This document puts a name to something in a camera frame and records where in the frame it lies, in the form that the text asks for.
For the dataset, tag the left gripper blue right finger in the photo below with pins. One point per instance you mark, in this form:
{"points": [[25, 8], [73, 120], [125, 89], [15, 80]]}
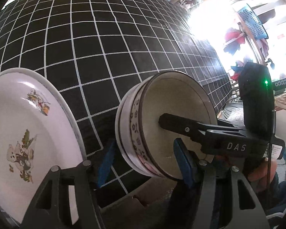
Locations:
{"points": [[186, 163]]}

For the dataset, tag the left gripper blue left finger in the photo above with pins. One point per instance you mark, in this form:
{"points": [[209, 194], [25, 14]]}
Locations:
{"points": [[105, 162]]}

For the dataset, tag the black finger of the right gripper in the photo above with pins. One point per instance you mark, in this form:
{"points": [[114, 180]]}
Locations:
{"points": [[191, 128]]}

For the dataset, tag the plain cream white bowl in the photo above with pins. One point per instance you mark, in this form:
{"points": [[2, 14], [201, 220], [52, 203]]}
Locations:
{"points": [[123, 137]]}

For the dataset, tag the floral patterned bowl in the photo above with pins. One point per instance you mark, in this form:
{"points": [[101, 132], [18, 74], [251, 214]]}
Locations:
{"points": [[152, 114]]}

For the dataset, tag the person right hand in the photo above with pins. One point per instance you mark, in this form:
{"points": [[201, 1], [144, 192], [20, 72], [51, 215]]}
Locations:
{"points": [[258, 173]]}

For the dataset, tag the blue plastic basket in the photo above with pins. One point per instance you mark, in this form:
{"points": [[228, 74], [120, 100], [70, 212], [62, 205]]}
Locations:
{"points": [[252, 22]]}

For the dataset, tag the black white checkered tablecloth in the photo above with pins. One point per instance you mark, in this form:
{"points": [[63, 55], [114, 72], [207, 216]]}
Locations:
{"points": [[94, 51]]}

